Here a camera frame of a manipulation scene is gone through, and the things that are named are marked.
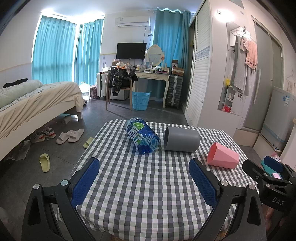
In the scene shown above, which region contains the person's right hand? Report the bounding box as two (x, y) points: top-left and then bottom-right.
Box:
(264, 205), (278, 232)

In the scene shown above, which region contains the white sneaker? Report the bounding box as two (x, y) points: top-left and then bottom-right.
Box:
(44, 126), (56, 139)
(31, 129), (46, 143)

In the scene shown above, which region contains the white suitcase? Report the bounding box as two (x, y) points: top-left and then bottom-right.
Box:
(96, 72), (109, 99)

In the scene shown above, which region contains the white oval mirror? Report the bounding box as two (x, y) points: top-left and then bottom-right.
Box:
(145, 44), (164, 68)

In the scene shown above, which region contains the white slipper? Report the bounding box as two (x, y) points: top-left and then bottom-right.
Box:
(68, 128), (85, 143)
(56, 132), (70, 145)

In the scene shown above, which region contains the grey hanging towel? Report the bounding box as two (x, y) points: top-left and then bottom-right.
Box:
(232, 35), (246, 91)

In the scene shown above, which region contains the white dressing table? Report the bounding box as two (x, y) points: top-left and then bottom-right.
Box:
(134, 69), (171, 108)

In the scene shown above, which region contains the blue drink bottle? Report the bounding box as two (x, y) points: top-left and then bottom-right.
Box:
(125, 117), (160, 155)

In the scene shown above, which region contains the teal box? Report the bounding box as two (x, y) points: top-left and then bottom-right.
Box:
(261, 161), (284, 179)

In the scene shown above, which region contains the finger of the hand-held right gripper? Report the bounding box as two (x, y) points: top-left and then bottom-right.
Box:
(242, 159), (264, 184)
(264, 156), (296, 180)

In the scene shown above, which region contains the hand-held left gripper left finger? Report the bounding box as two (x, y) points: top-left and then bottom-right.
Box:
(21, 157), (100, 241)

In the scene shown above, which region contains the clear water jug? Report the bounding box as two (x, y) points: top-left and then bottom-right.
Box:
(81, 81), (90, 100)

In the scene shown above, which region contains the blue laundry basket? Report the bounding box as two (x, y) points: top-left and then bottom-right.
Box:
(132, 90), (152, 111)

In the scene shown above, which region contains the white air conditioner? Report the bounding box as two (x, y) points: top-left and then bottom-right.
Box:
(115, 16), (150, 28)

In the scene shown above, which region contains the wooden chair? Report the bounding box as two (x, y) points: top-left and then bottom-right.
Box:
(106, 71), (137, 111)

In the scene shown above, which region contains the light blue curtain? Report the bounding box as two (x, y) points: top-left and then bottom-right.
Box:
(32, 16), (77, 82)
(74, 19), (105, 84)

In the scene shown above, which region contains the brown cardboard box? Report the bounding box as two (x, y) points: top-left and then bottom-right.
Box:
(170, 60), (185, 76)

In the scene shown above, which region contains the clear plastic bag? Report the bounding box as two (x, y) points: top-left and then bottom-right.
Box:
(4, 139), (31, 162)

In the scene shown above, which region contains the white louvred wardrobe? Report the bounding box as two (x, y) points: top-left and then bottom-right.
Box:
(184, 0), (232, 127)

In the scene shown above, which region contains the pile of clothes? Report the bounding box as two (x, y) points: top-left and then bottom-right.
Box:
(115, 60), (130, 70)

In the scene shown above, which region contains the pink hanging towel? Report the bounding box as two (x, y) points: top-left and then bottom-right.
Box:
(241, 38), (258, 71)

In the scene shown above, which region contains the flat cardboard box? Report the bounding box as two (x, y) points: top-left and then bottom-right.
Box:
(232, 127), (262, 148)

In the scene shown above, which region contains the bed with cream sheet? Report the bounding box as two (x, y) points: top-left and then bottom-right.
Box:
(0, 80), (84, 161)

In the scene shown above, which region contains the black cloth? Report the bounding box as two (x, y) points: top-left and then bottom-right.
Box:
(2, 78), (28, 89)

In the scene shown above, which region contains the black jacket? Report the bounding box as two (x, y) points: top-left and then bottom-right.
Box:
(108, 66), (138, 97)

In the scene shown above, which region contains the white hanging garment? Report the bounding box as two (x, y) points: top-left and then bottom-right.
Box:
(243, 62), (255, 97)

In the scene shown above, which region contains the silver suitcase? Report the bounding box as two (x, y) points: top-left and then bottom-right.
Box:
(166, 74), (184, 110)

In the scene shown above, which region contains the pink faceted plastic cup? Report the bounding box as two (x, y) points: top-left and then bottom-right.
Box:
(207, 142), (240, 169)

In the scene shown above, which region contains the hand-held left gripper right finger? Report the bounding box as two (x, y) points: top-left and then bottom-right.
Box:
(189, 158), (269, 241)

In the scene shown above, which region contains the white washing machine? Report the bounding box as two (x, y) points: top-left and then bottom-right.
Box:
(261, 86), (296, 151)

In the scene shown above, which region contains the frosted glass door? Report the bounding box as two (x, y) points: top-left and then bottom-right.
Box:
(242, 16), (284, 138)

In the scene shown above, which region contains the dark teal curtain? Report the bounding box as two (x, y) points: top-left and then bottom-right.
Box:
(152, 8), (191, 99)

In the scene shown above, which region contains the yellow-green slipper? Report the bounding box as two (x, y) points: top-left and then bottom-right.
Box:
(83, 137), (95, 149)
(39, 153), (51, 172)

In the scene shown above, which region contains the grey checked tablecloth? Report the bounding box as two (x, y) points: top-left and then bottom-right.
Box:
(52, 119), (259, 235)

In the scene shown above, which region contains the grey plastic cup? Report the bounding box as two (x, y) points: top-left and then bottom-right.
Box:
(164, 126), (201, 153)

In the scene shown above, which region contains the pale green duvet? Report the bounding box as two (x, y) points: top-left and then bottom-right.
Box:
(0, 80), (43, 109)

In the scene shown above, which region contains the black television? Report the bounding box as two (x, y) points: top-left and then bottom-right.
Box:
(116, 42), (147, 60)

